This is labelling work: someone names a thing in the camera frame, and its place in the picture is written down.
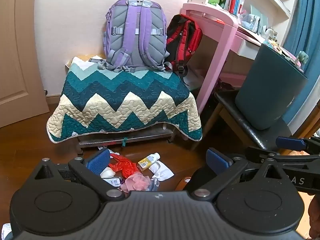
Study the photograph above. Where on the dark teal bin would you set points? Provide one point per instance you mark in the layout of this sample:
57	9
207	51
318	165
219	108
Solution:
267	85

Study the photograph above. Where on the blue curtain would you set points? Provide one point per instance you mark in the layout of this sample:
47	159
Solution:
305	17

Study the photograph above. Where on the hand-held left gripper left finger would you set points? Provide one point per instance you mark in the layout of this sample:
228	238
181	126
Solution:
98	160

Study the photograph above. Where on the purple white wrapper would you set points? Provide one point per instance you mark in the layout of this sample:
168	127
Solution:
113	181

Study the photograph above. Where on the yellow drink bottle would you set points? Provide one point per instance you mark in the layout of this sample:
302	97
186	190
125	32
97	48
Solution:
147	162

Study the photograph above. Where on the beige wooden door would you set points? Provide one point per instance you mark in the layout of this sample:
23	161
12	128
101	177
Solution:
17	55

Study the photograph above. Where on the white patterned cloth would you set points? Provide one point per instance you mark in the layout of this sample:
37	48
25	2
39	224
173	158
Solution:
5	230

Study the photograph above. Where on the teal cream chevron quilt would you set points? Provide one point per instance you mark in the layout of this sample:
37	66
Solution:
120	97

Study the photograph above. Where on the mint green small fan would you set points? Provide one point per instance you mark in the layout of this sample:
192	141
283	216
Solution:
303	57

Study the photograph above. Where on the red black backpack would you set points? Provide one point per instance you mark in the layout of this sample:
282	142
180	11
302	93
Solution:
183	37

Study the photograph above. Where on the green book stand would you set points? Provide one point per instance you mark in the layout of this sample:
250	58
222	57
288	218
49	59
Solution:
260	11

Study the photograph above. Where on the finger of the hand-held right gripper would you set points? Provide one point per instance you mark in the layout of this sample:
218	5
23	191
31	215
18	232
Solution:
291	143
295	158

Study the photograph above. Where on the wooden chair with black seat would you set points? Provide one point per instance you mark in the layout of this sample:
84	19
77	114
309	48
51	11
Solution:
230	105

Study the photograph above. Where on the orange rounded object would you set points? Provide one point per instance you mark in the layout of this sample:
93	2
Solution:
181	184

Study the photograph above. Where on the pink desk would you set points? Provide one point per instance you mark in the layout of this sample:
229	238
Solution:
220	42

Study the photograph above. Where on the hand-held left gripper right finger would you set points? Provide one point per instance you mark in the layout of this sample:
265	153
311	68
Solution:
217	160

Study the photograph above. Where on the pink crumpled wrapper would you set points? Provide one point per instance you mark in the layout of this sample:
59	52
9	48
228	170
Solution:
136	182

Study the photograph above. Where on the person's right hand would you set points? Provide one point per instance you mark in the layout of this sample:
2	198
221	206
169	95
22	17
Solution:
314	217

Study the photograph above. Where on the clear blue plastic wrapper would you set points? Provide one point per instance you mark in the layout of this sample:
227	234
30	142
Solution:
153	183

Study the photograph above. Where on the blue pencil case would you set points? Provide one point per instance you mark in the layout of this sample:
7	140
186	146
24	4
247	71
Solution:
250	22

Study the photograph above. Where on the purple grey backpack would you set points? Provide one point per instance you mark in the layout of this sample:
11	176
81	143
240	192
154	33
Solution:
136	37

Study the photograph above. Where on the red mesh bag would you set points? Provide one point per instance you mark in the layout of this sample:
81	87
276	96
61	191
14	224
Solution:
125	166

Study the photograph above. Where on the napa cabbage piece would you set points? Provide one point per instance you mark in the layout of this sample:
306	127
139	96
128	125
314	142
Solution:
108	173

